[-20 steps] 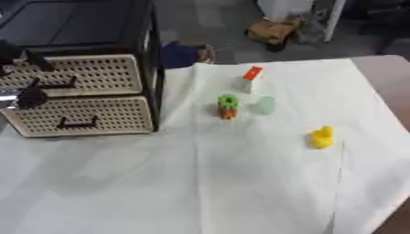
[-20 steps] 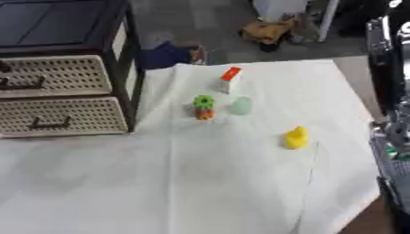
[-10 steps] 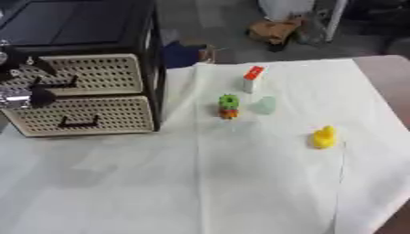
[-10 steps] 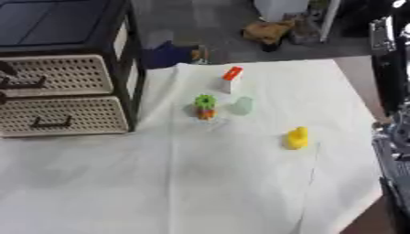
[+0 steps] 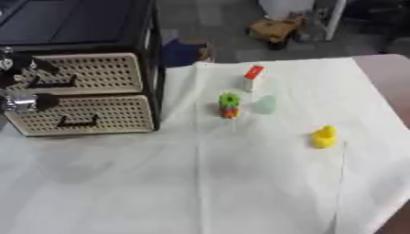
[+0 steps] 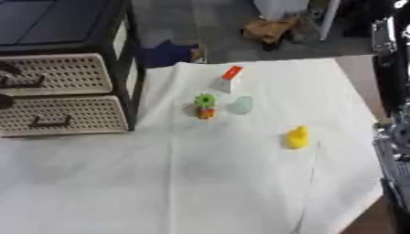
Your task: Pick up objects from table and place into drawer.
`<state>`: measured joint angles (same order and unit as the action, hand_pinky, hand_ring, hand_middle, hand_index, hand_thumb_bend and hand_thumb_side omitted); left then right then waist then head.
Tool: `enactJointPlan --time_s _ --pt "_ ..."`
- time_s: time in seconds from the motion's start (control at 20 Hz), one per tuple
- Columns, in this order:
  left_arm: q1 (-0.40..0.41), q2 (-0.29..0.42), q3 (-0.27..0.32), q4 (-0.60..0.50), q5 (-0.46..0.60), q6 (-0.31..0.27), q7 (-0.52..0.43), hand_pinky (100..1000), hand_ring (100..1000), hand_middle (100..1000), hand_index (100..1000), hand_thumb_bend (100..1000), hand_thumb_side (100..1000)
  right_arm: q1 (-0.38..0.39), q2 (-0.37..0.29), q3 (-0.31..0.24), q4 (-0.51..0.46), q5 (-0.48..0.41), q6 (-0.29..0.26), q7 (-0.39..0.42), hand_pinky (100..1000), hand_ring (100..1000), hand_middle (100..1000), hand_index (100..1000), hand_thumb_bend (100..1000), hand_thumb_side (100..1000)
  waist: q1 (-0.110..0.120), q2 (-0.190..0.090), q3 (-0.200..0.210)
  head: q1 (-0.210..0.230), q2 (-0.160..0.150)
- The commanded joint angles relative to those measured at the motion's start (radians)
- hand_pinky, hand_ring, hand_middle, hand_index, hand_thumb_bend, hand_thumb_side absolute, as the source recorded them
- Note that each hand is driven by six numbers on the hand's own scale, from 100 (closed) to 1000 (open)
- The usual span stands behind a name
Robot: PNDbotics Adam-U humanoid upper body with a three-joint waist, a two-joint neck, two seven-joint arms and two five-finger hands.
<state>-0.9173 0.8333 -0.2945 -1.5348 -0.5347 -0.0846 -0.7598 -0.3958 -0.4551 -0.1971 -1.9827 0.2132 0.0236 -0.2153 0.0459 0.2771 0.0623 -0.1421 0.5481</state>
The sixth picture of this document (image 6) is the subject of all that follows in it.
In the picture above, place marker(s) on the pale green translucent cup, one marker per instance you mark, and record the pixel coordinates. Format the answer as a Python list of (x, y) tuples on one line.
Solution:
[(242, 105)]

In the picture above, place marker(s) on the white carton with orange top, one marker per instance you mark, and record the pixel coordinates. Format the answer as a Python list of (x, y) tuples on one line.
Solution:
[(229, 79)]

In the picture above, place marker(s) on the yellow toy duck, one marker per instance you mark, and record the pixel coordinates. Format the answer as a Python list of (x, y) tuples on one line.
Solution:
[(297, 138)]

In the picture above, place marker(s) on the green and orange toy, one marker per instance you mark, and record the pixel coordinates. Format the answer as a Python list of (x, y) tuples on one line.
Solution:
[(205, 106)]

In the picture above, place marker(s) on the blue bag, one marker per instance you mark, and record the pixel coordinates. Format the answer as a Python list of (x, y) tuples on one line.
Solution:
[(168, 53)]

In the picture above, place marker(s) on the white furniture leg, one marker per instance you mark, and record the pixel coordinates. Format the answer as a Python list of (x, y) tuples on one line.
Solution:
[(330, 18)]

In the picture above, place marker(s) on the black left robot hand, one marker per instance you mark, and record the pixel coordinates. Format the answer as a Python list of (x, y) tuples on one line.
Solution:
[(5, 102)]

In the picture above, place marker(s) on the white bin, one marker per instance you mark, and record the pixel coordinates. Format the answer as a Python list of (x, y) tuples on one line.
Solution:
[(280, 8)]

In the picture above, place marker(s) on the black cabinet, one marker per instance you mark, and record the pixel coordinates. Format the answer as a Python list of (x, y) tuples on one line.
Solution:
[(122, 45)]

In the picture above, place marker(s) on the pale pierced drawer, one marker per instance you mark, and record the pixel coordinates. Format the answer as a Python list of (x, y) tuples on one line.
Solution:
[(90, 115), (69, 73)]

